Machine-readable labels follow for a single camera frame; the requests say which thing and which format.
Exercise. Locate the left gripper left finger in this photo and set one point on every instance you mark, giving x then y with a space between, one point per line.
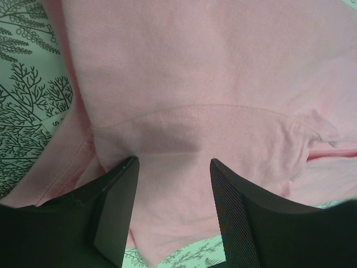
87 227

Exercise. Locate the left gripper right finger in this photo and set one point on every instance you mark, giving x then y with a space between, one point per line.
261 229

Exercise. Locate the pink t-shirt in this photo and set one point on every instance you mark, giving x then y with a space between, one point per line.
195 83

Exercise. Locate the floral patterned table mat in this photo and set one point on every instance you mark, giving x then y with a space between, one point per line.
25 97

